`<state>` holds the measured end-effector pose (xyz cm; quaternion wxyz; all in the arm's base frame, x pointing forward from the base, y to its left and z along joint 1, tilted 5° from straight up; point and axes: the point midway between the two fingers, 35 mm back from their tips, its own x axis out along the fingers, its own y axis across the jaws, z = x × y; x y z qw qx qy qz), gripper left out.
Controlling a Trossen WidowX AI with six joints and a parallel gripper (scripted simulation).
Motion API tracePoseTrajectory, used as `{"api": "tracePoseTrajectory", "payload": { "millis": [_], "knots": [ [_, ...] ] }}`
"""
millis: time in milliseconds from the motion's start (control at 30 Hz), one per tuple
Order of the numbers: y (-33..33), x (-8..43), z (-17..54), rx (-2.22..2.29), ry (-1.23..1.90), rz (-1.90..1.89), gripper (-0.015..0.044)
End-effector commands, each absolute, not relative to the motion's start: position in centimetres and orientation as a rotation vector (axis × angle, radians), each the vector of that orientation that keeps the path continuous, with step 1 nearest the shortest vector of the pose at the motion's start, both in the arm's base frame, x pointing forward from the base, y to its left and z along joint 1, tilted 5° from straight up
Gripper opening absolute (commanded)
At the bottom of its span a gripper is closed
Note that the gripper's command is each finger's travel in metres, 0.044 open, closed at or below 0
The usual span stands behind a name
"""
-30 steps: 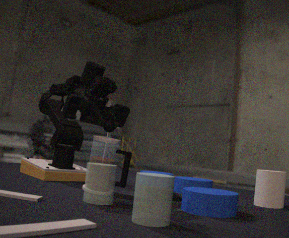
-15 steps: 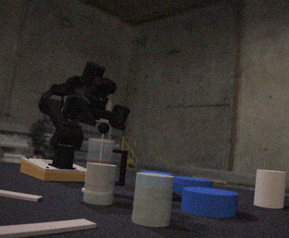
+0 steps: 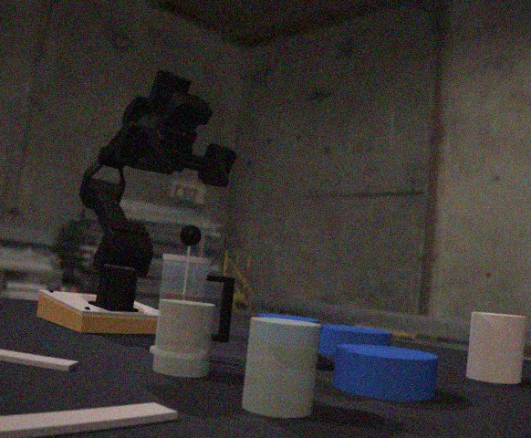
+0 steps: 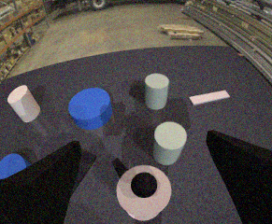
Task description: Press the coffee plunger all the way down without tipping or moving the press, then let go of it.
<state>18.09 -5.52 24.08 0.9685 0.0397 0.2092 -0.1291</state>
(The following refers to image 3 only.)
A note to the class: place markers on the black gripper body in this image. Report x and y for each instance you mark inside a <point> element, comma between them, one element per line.
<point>177,147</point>

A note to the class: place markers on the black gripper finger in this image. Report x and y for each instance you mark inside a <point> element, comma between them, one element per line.
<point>216,174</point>
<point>147,155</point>

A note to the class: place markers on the blue short cylinder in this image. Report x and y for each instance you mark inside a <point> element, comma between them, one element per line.
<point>387,373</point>
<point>288,317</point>
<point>332,336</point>

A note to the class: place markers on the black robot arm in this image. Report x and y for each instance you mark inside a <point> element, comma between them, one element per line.
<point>127,243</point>

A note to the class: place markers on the pale pink flat bar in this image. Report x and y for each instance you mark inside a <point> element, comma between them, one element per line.
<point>40,361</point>
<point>52,423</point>

